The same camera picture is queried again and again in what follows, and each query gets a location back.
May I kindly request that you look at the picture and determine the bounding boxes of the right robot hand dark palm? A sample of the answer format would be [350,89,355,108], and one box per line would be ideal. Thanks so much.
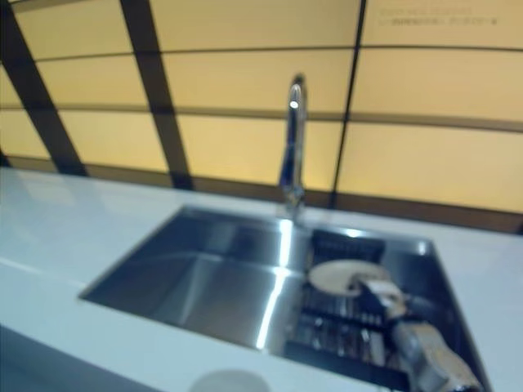
[346,273,410,324]

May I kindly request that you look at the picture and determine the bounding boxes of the cream ceramic plate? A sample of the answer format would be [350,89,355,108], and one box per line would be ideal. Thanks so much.
[306,260,389,296]

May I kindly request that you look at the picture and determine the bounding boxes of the black sink dish rack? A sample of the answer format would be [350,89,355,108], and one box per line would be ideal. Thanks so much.
[284,228,412,387]

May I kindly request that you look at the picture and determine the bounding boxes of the chrome kitchen faucet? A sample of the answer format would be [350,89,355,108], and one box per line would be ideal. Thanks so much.
[277,72,308,226]

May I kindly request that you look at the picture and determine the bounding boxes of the stainless steel sink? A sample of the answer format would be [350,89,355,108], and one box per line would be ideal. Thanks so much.
[77,203,494,392]

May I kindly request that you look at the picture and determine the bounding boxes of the grey kitchen cabinet front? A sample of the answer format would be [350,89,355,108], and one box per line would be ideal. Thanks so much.
[0,322,197,392]

